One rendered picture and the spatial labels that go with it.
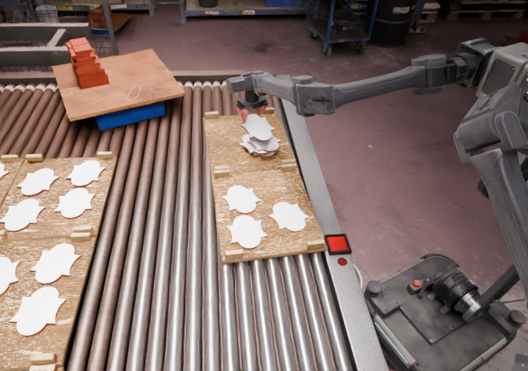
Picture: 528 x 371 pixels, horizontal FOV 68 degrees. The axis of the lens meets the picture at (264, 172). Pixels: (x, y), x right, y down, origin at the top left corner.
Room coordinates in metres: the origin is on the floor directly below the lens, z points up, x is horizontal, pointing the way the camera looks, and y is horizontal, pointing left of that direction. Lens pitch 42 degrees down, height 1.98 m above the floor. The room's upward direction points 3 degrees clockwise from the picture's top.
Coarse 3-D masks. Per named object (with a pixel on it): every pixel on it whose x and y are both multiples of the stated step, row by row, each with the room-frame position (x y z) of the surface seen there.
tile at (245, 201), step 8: (232, 192) 1.05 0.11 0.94; (240, 192) 1.05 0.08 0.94; (248, 192) 1.05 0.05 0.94; (232, 200) 1.00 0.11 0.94; (240, 200) 1.01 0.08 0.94; (248, 200) 1.01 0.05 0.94; (256, 200) 1.01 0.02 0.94; (232, 208) 0.96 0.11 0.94; (240, 208) 0.97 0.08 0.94; (248, 208) 0.97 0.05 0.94
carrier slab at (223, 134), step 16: (208, 128) 1.46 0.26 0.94; (224, 128) 1.46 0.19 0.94; (240, 128) 1.47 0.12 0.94; (208, 144) 1.34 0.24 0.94; (224, 144) 1.35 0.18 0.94; (288, 144) 1.37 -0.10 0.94; (224, 160) 1.24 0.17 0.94; (240, 160) 1.24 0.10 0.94; (256, 160) 1.25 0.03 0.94; (272, 160) 1.26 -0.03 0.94
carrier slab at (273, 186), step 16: (240, 176) 1.15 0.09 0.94; (256, 176) 1.15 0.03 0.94; (272, 176) 1.16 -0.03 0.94; (288, 176) 1.16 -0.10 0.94; (224, 192) 1.05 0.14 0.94; (256, 192) 1.06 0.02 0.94; (272, 192) 1.07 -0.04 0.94; (288, 192) 1.07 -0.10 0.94; (304, 192) 1.08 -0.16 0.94; (224, 208) 0.97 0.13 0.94; (256, 208) 0.98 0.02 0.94; (272, 208) 0.98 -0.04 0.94; (304, 208) 0.99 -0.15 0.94; (224, 224) 0.90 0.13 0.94; (272, 224) 0.91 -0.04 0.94; (224, 240) 0.83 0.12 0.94; (272, 240) 0.84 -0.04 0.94; (288, 240) 0.84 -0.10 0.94; (304, 240) 0.85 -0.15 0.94; (224, 256) 0.76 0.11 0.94; (256, 256) 0.77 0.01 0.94; (272, 256) 0.78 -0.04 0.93
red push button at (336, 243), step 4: (328, 240) 0.86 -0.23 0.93; (332, 240) 0.86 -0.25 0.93; (336, 240) 0.86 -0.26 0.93; (340, 240) 0.86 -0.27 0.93; (344, 240) 0.86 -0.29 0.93; (332, 244) 0.84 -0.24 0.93; (336, 244) 0.84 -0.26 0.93; (340, 244) 0.84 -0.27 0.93; (344, 244) 0.84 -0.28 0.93; (332, 248) 0.82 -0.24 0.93; (336, 248) 0.83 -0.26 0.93; (340, 248) 0.83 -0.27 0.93; (344, 248) 0.83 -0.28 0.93
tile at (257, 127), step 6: (252, 114) 1.40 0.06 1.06; (246, 120) 1.36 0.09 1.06; (252, 120) 1.36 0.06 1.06; (258, 120) 1.37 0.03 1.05; (264, 120) 1.38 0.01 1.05; (240, 126) 1.33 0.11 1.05; (246, 126) 1.33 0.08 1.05; (252, 126) 1.33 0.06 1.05; (258, 126) 1.34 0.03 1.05; (264, 126) 1.35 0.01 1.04; (270, 126) 1.35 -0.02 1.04; (252, 132) 1.30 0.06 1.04; (258, 132) 1.31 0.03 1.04; (264, 132) 1.31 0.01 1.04; (270, 132) 1.32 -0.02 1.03; (258, 138) 1.27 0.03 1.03; (264, 138) 1.28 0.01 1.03
